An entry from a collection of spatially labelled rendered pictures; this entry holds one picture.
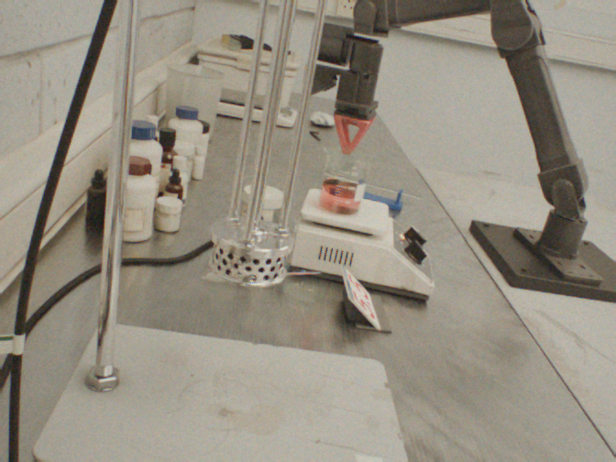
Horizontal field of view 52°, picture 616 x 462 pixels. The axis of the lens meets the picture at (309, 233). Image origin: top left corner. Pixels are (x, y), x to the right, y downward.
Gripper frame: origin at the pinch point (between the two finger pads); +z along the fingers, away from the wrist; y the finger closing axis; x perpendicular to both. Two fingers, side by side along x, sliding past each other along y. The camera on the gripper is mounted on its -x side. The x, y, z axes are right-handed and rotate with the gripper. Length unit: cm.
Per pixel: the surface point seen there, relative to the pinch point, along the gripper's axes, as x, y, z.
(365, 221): 10.8, 37.8, 0.2
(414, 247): 17.9, 35.4, 3.1
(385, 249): 14.4, 39.8, 2.7
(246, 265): 7, 75, -7
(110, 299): -4, 76, -1
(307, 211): 3.2, 39.9, 0.1
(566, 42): 46, -128, -24
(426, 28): -1, -113, -20
